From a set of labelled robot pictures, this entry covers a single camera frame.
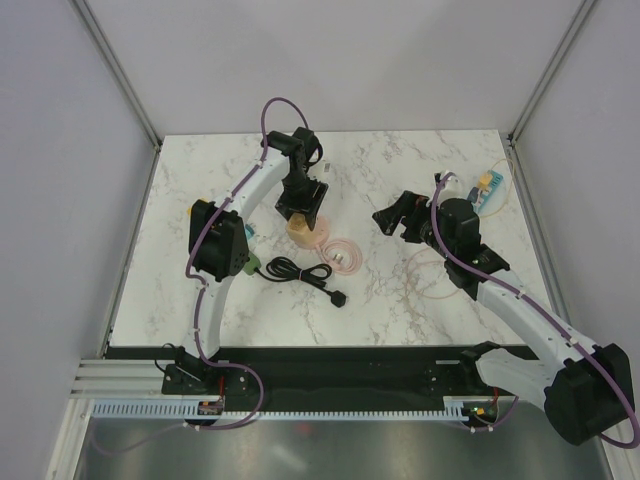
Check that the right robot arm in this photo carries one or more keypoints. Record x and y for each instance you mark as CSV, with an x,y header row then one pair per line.
x,y
583,388

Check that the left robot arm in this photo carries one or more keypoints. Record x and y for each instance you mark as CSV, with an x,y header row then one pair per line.
x,y
218,246

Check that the white slotted cable duct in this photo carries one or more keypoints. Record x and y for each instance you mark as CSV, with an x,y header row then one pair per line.
x,y
200,410

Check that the beige cube plug adapter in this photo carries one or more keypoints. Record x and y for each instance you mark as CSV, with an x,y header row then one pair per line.
x,y
298,231

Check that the right aluminium frame post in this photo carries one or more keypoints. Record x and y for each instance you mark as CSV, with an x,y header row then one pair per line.
x,y
560,54

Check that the aluminium frame post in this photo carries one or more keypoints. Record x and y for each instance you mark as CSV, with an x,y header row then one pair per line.
x,y
108,55
560,54

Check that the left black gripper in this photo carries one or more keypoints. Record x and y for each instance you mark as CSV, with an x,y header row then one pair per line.
x,y
308,206

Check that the teal plug adapter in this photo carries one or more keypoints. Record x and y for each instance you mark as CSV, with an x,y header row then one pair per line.
x,y
250,233

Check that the green power strip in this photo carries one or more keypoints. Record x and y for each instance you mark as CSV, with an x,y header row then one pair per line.
x,y
253,264

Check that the grey small cube adapter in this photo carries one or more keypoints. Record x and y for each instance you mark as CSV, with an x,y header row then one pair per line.
x,y
474,195

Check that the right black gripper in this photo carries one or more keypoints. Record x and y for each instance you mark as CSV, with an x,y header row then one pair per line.
x,y
410,205

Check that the teal power strip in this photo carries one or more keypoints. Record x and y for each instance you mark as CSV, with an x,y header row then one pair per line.
x,y
488,182

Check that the pink round power strip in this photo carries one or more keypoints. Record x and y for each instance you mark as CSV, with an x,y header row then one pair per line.
x,y
319,235

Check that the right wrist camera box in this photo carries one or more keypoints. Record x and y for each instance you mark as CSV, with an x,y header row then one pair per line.
x,y
453,186

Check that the left aluminium frame post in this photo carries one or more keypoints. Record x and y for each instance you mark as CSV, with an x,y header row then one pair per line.
x,y
108,55

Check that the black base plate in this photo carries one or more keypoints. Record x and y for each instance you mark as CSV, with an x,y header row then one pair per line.
x,y
351,377

